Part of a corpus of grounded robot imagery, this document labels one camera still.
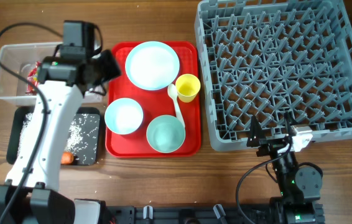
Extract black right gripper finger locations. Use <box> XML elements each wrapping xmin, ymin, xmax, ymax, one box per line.
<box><xmin>284</xmin><ymin>112</ymin><xmax>294</xmax><ymax>137</ymax></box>
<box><xmin>247</xmin><ymin>116</ymin><xmax>265</xmax><ymax>147</ymax></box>

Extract light blue rice bowl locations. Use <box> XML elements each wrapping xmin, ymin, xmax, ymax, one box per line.
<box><xmin>104</xmin><ymin>98</ymin><xmax>144</xmax><ymax>135</ymax></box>

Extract red candy wrapper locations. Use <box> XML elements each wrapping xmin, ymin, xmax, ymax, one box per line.
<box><xmin>26</xmin><ymin>61</ymin><xmax>41</xmax><ymax>95</ymax></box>

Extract large light blue plate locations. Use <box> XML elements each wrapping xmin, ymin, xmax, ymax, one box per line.
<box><xmin>124</xmin><ymin>41</ymin><xmax>180</xmax><ymax>91</ymax></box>

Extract white rice grains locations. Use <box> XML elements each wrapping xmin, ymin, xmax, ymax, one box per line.
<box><xmin>17</xmin><ymin>112</ymin><xmax>101</xmax><ymax>165</ymax></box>

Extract white plastic spoon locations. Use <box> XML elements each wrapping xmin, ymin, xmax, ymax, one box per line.
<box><xmin>167</xmin><ymin>83</ymin><xmax>185</xmax><ymax>128</ymax></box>

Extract yellow plastic cup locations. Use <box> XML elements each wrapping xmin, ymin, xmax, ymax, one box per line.
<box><xmin>175</xmin><ymin>73</ymin><xmax>201</xmax><ymax>103</ymax></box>

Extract orange carrot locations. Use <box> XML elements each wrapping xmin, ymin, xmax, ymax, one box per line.
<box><xmin>61</xmin><ymin>152</ymin><xmax>74</xmax><ymax>165</ymax></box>

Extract light green bowl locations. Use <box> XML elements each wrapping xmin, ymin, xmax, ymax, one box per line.
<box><xmin>146</xmin><ymin>114</ymin><xmax>186</xmax><ymax>154</ymax></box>

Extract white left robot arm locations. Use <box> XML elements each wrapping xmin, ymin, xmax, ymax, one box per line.
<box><xmin>0</xmin><ymin>50</ymin><xmax>121</xmax><ymax>223</ymax></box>

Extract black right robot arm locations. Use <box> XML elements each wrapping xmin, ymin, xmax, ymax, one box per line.
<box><xmin>246</xmin><ymin>113</ymin><xmax>325</xmax><ymax>223</ymax></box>

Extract grey plastic dishwasher rack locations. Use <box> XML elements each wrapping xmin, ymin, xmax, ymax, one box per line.
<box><xmin>195</xmin><ymin>1</ymin><xmax>352</xmax><ymax>151</ymax></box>

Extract black waste tray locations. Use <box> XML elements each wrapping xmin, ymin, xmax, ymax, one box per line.
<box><xmin>6</xmin><ymin>106</ymin><xmax>101</xmax><ymax>166</ymax></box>

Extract clear plastic waste bin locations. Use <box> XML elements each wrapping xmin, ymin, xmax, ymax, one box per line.
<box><xmin>0</xmin><ymin>41</ymin><xmax>104</xmax><ymax>107</ymax></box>

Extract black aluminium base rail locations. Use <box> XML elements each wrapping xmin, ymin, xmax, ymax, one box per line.
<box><xmin>73</xmin><ymin>198</ymin><xmax>325</xmax><ymax>224</ymax></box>

